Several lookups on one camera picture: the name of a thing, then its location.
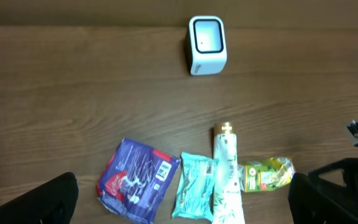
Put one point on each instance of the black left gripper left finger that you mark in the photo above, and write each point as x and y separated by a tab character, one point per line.
51	202

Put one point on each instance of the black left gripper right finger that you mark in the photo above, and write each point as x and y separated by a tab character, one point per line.
320	201

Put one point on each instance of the white tube gold cap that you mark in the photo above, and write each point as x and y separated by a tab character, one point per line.
227	201

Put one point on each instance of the purple pad package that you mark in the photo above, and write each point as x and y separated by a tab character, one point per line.
135	181

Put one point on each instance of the teal wipes packet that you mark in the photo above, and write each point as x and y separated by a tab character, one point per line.
195	187

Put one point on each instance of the white barcode scanner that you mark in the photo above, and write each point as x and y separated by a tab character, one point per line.
205	45

